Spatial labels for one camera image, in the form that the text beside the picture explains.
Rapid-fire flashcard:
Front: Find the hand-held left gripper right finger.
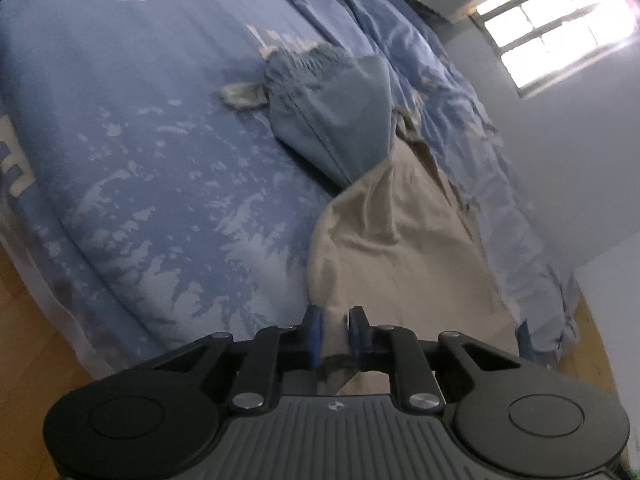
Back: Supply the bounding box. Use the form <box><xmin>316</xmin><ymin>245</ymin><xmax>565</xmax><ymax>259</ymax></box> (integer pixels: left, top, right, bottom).
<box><xmin>348</xmin><ymin>305</ymin><xmax>523</xmax><ymax>412</ymax></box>

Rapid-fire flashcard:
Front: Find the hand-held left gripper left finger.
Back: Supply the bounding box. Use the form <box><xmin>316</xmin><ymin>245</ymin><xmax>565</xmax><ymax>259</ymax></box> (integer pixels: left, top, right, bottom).
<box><xmin>145</xmin><ymin>304</ymin><xmax>324</xmax><ymax>409</ymax></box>

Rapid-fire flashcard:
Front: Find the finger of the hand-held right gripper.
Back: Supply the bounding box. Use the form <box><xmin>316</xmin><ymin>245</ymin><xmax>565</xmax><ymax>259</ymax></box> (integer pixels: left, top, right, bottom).
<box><xmin>516</xmin><ymin>319</ymin><xmax>533</xmax><ymax>359</ymax></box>

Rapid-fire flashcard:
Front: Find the beige garment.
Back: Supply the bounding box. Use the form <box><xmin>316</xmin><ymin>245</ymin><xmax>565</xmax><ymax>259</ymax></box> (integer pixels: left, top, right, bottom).
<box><xmin>306</xmin><ymin>110</ymin><xmax>521</xmax><ymax>396</ymax></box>

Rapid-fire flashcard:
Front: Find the light blue garment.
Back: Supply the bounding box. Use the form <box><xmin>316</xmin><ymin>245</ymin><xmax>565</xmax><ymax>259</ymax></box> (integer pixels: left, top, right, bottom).
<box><xmin>217</xmin><ymin>42</ymin><xmax>396</xmax><ymax>191</ymax></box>

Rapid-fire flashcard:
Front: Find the printed blue duvet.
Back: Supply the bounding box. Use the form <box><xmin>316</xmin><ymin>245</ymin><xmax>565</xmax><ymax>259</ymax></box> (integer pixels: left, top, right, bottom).
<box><xmin>257</xmin><ymin>0</ymin><xmax>581</xmax><ymax>361</ymax></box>

